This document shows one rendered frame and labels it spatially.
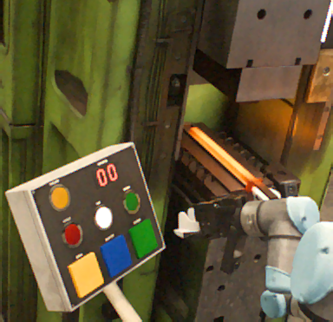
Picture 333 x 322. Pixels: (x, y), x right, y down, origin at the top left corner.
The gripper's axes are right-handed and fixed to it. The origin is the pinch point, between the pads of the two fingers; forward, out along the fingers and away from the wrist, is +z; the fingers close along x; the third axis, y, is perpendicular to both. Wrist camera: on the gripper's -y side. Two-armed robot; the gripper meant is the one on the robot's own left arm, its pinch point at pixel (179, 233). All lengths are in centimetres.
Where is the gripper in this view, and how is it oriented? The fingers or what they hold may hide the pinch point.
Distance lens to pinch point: 151.7
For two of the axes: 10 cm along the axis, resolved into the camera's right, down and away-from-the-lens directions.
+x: -5.9, 2.5, -7.7
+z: -7.8, 0.8, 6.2
